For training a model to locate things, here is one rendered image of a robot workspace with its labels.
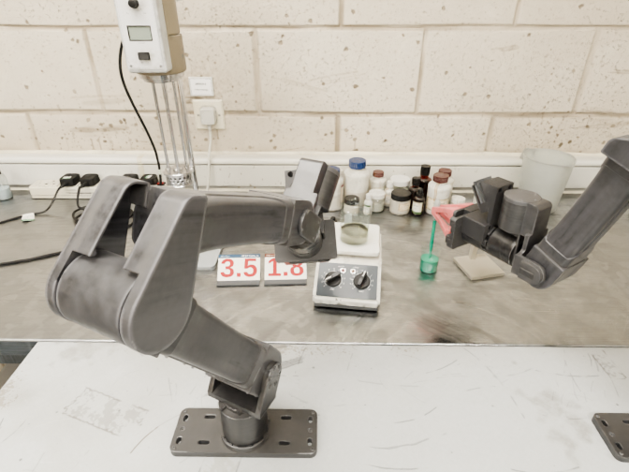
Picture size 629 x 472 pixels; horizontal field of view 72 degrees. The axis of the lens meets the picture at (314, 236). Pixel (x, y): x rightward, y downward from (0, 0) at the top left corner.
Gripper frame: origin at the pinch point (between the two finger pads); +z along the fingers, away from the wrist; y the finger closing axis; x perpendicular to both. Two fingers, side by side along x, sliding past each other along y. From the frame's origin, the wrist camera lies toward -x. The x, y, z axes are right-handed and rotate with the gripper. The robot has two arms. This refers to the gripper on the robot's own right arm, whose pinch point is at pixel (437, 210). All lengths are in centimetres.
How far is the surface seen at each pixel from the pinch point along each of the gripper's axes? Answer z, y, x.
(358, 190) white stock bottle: 32.8, -4.1, 8.4
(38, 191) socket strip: 85, 72, 10
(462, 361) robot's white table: -22.7, 14.2, 15.3
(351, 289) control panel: -1.1, 22.0, 10.9
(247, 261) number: 19.4, 34.9, 11.1
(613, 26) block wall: 11, -68, -31
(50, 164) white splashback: 90, 67, 4
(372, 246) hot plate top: 3.2, 14.1, 5.8
